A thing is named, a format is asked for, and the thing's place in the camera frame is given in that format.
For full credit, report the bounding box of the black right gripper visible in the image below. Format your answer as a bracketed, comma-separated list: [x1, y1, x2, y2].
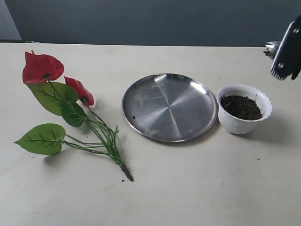
[271, 16, 301, 81]

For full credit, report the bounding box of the artificial red anthurium plant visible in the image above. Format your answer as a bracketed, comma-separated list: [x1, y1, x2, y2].
[14, 51, 134, 181]

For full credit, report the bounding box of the small steel spoon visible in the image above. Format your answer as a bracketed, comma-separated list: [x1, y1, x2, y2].
[263, 41, 281, 60]

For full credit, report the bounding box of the white scalloped plastic pot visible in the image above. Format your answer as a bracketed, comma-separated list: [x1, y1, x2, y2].
[216, 84, 273, 135]

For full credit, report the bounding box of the dark potting soil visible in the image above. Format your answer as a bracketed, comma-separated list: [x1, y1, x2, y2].
[221, 95, 262, 121]

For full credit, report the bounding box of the round steel plate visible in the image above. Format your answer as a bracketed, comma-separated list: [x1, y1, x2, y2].
[122, 73, 218, 143]

